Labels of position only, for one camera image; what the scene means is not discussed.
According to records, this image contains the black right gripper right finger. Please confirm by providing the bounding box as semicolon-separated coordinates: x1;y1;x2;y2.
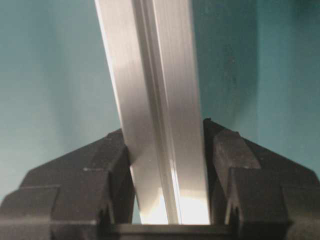
203;118;320;240

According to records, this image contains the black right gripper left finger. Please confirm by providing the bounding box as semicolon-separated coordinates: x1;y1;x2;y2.
0;129;135;240

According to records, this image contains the silver aluminium extrusion rail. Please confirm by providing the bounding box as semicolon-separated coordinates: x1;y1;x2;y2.
95;0;210;225

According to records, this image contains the teal table cover sheet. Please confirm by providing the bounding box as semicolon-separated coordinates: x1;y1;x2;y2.
0;0;320;186

